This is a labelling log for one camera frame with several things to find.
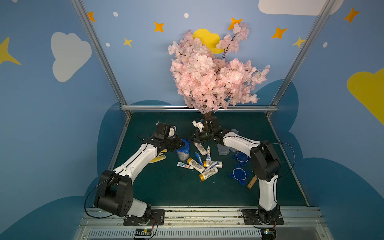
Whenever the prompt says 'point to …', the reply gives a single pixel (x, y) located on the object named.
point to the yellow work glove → (160, 157)
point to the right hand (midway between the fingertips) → (188, 138)
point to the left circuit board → (143, 232)
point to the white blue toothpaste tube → (208, 157)
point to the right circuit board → (268, 233)
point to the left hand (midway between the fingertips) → (185, 141)
